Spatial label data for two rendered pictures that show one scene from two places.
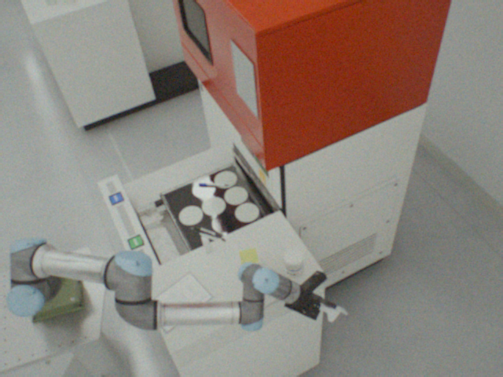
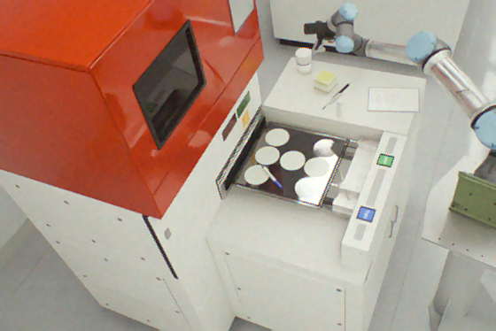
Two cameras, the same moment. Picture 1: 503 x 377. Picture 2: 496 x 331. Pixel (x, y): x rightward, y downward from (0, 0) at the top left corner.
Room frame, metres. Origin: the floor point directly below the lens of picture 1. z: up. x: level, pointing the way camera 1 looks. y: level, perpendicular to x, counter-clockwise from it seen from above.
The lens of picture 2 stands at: (2.26, 1.24, 2.46)
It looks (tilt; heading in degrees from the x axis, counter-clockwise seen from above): 49 degrees down; 236
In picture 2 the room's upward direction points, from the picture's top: 12 degrees counter-clockwise
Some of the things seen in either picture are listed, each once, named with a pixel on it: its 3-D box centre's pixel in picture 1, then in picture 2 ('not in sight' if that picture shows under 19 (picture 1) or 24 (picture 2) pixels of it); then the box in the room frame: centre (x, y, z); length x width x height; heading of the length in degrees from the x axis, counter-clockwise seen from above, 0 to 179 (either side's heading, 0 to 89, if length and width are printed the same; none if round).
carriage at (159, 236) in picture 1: (159, 238); (356, 179); (1.26, 0.44, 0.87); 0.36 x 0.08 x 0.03; 23
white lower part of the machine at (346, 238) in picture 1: (302, 195); (179, 227); (1.78, -0.24, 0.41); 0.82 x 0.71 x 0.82; 23
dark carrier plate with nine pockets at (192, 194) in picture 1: (214, 205); (291, 161); (1.38, 0.20, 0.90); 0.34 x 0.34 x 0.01; 23
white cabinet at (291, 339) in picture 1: (214, 286); (325, 220); (1.26, 0.26, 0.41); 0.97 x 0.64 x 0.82; 23
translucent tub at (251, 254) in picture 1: (249, 261); (325, 81); (1.02, 0.06, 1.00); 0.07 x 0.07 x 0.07; 8
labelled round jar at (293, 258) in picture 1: (293, 263); (304, 61); (0.98, -0.10, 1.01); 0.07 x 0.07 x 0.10
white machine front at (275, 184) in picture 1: (237, 140); (216, 164); (1.64, 0.07, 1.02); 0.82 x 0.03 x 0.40; 23
